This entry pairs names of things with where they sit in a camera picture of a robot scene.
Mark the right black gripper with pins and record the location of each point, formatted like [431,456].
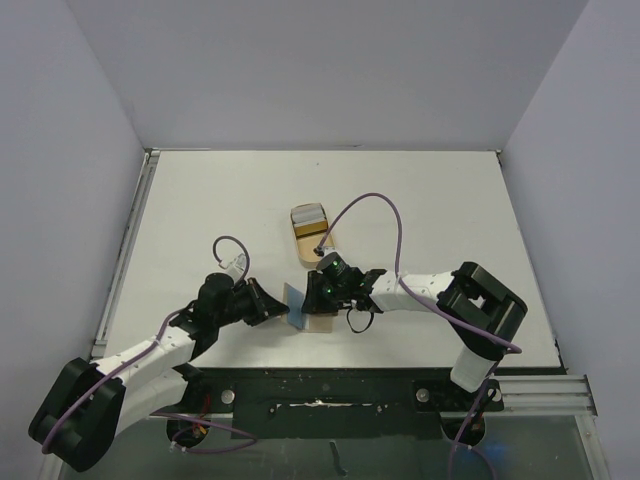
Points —
[323,298]

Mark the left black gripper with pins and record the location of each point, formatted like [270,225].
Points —
[263,305]

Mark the beige leather card holder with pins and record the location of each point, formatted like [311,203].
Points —
[300,321]

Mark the stack of credit cards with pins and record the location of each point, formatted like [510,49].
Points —
[307,214]

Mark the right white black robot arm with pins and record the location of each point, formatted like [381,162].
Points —
[483,312]

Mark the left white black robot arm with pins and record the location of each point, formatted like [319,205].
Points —
[90,403]

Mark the tan oval wooden tray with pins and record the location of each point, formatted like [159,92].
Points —
[307,237]

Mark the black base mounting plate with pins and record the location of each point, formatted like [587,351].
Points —
[332,403]

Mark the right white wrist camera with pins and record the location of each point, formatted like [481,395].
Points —
[322,250]

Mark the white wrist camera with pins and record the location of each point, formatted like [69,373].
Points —
[235,267]
[322,250]

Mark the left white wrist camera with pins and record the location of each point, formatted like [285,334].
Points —
[235,267]

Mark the aluminium extrusion rail left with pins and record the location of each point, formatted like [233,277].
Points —
[144,183]

